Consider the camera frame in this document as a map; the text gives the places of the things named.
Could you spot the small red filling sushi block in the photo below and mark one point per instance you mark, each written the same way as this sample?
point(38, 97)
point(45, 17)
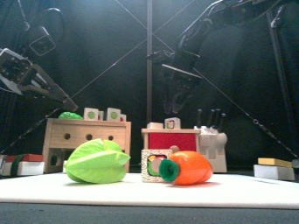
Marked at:
point(123, 117)

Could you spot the white red filling sushi block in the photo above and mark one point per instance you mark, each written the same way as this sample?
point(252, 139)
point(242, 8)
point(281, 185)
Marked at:
point(173, 123)

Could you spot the plain white sushi block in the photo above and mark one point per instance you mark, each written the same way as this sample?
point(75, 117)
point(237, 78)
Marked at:
point(155, 125)

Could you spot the wooden box with holes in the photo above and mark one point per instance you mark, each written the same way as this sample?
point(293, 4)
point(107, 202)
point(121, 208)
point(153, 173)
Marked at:
point(78, 131)

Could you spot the yellow egg nigiri sushi toy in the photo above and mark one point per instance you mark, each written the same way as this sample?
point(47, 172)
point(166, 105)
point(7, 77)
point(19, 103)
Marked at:
point(274, 168)

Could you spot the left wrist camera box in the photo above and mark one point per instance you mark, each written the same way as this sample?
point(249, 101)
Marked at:
point(42, 45)

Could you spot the round wooden knob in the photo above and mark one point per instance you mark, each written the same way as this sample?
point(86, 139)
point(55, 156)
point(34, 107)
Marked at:
point(176, 148)

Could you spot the white cutting board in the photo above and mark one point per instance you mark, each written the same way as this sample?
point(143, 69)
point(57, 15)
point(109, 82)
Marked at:
point(155, 192)

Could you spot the black slanted frame strut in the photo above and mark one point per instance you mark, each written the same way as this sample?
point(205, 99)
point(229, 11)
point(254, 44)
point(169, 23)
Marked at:
point(281, 73)

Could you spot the toy sushi roll cube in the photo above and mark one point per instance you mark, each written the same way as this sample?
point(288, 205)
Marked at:
point(150, 169)

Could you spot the vertical metal frame pole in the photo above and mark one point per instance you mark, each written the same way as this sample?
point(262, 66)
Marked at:
point(150, 87)

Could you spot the green toy lettuce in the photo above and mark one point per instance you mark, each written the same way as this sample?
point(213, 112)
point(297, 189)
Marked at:
point(98, 162)

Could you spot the orange toy persimmon green stem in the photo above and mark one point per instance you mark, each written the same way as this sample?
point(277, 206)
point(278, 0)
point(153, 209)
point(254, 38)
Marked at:
point(192, 167)

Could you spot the red wooden box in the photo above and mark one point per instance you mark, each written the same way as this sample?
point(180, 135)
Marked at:
point(173, 141)

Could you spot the red topped nigiri sushi toy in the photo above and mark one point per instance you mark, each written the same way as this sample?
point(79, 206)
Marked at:
point(26, 164)

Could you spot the small green toy vegetable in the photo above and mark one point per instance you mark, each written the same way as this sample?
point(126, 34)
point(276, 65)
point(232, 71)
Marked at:
point(70, 115)

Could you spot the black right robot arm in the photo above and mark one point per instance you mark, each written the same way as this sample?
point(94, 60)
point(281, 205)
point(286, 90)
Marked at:
point(234, 11)

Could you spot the white toy knife block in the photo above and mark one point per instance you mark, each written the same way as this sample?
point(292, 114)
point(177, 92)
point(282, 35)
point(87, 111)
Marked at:
point(214, 148)

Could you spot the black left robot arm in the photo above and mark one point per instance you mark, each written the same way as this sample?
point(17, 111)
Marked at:
point(15, 17)

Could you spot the white cucumber sushi roll block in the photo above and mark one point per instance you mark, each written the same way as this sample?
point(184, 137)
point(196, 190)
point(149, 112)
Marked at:
point(91, 114)
point(114, 114)

